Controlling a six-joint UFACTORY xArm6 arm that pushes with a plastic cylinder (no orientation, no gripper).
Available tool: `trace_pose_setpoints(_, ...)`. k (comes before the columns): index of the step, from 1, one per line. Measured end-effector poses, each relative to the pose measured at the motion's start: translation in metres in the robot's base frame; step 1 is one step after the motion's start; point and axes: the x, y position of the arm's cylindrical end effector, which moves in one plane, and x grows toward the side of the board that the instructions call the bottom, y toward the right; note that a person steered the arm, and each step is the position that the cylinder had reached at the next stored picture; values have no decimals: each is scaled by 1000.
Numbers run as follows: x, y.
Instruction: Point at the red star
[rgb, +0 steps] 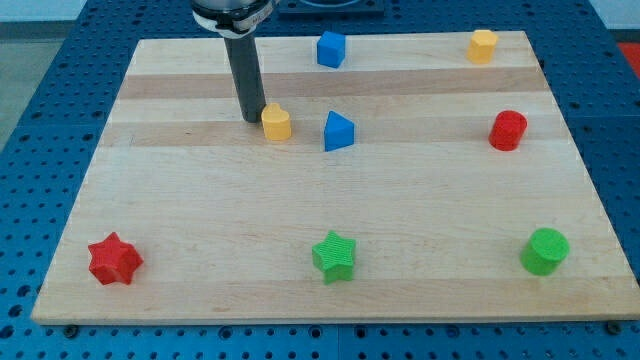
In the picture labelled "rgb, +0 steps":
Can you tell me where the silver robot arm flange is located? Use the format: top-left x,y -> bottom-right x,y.
190,0 -> 279,39

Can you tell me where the green star block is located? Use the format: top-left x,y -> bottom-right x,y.
312,230 -> 356,285

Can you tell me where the red star block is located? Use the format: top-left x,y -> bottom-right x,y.
88,232 -> 144,285

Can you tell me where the blue triangle block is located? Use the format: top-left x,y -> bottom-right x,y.
323,111 -> 355,152

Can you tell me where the yellow heart block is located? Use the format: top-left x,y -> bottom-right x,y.
261,103 -> 292,141

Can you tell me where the wooden board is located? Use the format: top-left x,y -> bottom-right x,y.
32,31 -> 639,325

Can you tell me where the blue cube block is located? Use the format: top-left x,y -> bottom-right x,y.
316,31 -> 346,68

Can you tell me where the dark grey pointer rod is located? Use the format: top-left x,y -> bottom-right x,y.
224,33 -> 266,123

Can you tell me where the red cylinder block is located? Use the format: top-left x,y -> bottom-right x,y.
488,110 -> 528,151

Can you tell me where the yellow hexagon block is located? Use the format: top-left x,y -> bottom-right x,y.
466,29 -> 499,65

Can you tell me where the green cylinder block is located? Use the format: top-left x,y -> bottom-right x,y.
520,228 -> 570,276

